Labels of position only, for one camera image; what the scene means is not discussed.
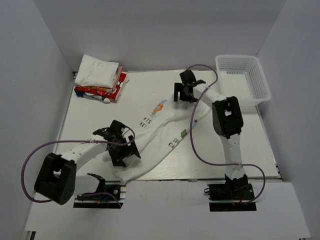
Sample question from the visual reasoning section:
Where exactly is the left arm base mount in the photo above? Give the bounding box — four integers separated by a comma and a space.
73, 173, 127, 209

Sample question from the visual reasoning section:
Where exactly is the white t shirt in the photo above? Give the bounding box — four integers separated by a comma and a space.
75, 54, 119, 89
112, 97, 211, 184

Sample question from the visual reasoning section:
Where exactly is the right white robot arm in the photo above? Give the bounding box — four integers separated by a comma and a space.
173, 70, 248, 191

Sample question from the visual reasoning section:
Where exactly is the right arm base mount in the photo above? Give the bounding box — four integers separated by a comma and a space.
203, 175, 257, 212

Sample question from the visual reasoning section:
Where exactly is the red printed t shirt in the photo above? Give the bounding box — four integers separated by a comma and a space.
74, 72, 128, 103

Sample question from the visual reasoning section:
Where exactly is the white plastic basket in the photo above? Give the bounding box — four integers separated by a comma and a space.
215, 55, 271, 107

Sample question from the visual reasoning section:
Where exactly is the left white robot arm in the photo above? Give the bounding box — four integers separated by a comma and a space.
34, 120, 140, 205

